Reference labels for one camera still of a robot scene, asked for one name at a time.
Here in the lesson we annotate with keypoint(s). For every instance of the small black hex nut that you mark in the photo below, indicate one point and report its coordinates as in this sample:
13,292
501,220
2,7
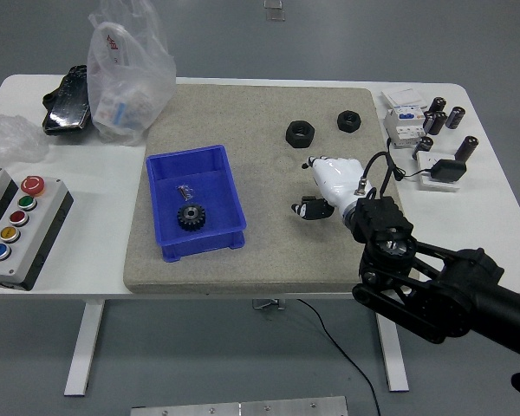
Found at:
349,121

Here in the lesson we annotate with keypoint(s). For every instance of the grey push-button control box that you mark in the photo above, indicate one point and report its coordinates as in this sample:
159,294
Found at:
26,234

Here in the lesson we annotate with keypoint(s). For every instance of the black cylindrical capacitor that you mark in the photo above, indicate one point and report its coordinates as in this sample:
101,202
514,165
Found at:
455,117
427,121
466,148
438,105
422,147
437,124

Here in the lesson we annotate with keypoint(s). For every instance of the blue plastic box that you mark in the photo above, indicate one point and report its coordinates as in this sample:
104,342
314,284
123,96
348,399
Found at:
208,182

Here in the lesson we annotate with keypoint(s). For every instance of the black crumpled plastic bag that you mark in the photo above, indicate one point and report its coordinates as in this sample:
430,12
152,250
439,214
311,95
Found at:
67,104

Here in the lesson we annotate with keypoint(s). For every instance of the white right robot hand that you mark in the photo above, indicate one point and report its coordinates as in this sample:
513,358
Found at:
338,182

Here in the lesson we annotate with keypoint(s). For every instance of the white power socket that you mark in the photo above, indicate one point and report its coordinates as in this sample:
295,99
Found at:
427,182

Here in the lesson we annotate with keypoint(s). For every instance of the black power adapter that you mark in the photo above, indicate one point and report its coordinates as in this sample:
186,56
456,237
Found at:
448,170

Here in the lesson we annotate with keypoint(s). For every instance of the grey-brown mat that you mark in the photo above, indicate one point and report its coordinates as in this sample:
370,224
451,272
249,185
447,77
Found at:
277,251

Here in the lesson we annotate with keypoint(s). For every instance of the clear floor marker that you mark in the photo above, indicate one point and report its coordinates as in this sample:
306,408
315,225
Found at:
275,15
272,4

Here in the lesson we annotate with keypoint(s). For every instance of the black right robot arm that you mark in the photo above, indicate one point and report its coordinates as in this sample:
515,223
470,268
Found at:
459,286

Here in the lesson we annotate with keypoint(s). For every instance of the metal under-table bracket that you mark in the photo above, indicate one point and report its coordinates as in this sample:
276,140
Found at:
266,304

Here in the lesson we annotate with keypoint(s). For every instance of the large black hex nut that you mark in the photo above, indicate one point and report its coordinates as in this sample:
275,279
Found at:
300,134

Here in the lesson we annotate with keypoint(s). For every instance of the silver metal plate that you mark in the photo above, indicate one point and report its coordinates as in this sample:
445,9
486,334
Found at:
242,408

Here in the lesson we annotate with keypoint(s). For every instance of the clear bubble wrap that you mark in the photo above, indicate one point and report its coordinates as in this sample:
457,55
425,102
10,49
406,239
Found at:
8,138

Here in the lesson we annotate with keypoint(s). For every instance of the white translucent plastic bag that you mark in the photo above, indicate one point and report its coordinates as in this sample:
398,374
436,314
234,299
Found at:
125,86

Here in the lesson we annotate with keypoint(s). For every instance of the white circuit breaker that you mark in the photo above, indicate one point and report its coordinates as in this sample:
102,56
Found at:
401,128

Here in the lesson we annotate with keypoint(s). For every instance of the large black gear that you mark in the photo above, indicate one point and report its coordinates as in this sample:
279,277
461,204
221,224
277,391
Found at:
191,218

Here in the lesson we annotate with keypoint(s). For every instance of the white table leg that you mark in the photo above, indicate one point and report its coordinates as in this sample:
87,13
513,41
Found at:
84,346
394,364

